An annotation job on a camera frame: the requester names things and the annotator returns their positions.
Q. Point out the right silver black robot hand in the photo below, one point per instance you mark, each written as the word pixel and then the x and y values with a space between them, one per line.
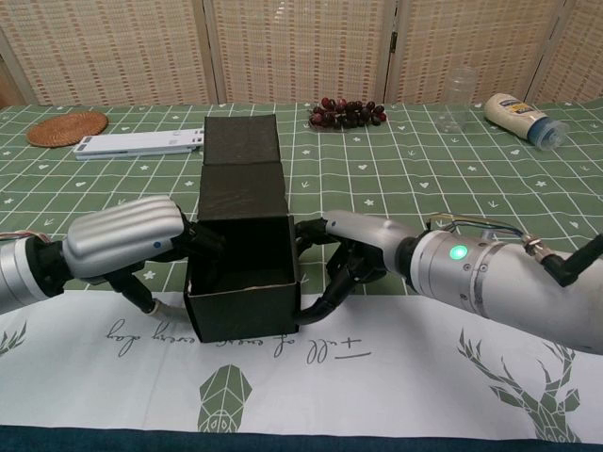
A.
pixel 367 235

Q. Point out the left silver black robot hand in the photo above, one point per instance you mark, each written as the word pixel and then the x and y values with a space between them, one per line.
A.
pixel 122 235

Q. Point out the black cardboard box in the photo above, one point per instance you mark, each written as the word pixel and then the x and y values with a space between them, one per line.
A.
pixel 245 235

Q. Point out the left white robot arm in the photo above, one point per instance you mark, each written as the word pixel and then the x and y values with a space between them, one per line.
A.
pixel 23 273

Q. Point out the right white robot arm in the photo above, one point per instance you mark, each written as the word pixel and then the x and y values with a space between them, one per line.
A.
pixel 499 278

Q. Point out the white folded stand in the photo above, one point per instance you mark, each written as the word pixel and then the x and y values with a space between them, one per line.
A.
pixel 136 142

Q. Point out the round woven rattan coaster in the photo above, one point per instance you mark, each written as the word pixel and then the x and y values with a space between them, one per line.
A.
pixel 68 128

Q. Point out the dark red grape bunch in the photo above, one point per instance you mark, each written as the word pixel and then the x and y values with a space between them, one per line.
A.
pixel 346 113

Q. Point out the green checked deer tablecloth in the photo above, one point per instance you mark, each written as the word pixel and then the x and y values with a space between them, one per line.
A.
pixel 424 376

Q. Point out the clear glass jar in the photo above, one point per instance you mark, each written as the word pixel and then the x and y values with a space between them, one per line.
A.
pixel 454 101

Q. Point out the mayonnaise squeeze bottle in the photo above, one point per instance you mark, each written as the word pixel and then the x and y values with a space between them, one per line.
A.
pixel 513 115

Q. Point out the small dark screen hinge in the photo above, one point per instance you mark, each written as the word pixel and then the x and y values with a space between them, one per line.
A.
pixel 393 40

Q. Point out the woven bamboo folding screen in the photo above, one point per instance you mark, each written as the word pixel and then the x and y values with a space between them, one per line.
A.
pixel 282 47

